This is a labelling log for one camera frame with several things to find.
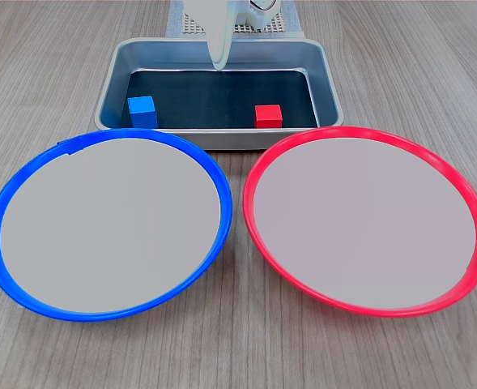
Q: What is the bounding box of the small red cube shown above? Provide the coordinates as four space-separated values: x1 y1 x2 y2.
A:
254 104 283 129

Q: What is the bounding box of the red-rimmed white plate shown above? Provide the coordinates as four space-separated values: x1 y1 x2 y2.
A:
242 126 477 319

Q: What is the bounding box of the pale perforated base plate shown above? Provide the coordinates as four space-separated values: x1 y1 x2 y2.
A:
167 0 305 41

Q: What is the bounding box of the small blue cube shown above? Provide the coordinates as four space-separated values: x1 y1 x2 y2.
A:
126 96 159 129

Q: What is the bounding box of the steel tray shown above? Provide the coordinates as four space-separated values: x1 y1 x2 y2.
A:
94 37 345 152

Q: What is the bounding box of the blue-rimmed white plate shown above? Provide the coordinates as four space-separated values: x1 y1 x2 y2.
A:
0 128 234 323

